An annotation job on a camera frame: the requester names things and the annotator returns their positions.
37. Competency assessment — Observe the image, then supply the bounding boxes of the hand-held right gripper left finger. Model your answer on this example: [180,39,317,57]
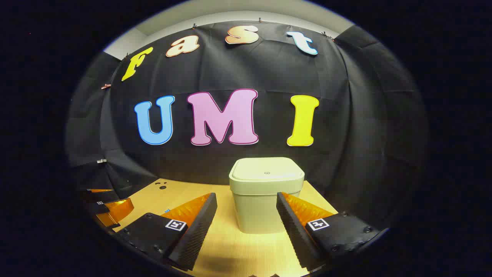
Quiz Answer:
[115,192,218,272]

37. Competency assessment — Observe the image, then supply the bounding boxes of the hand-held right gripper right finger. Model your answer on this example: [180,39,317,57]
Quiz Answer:
[276,192,380,270]

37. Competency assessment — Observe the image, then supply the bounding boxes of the green desktop garbage bin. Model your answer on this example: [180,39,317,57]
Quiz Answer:
[229,157,305,234]

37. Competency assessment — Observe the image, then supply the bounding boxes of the black backdrop cloth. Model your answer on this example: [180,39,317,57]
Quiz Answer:
[65,20,429,227]

